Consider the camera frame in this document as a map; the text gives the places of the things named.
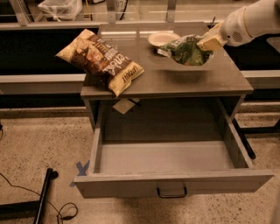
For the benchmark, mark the clear plastic bag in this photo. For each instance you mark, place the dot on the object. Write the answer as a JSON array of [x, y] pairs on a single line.
[[61, 10]]

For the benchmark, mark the black drawer handle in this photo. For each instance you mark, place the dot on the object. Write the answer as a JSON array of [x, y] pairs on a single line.
[[172, 193]]

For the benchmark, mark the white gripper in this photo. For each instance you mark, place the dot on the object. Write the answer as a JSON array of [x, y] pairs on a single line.
[[232, 30]]

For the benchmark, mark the blue tape cross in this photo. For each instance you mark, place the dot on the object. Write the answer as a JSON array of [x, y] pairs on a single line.
[[82, 168]]

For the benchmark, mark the white paper bowl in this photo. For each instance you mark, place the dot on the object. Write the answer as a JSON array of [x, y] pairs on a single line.
[[161, 38]]

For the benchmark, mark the open grey top drawer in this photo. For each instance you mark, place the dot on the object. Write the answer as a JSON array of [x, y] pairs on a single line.
[[123, 169]]

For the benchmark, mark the brown and yellow chip bag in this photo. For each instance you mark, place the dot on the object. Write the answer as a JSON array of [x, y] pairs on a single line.
[[95, 56]]

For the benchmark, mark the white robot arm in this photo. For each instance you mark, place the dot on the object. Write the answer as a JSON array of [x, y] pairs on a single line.
[[263, 17]]

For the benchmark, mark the black metal stand leg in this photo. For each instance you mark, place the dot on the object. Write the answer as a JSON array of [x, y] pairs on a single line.
[[34, 209]]

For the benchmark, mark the green jalapeno chip bag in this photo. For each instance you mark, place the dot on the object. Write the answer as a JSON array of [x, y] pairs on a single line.
[[185, 51]]

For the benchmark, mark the grey drawer cabinet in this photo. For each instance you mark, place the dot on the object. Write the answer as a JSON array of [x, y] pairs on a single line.
[[177, 102]]

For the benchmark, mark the white paper tag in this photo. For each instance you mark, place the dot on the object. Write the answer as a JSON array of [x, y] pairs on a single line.
[[124, 105]]

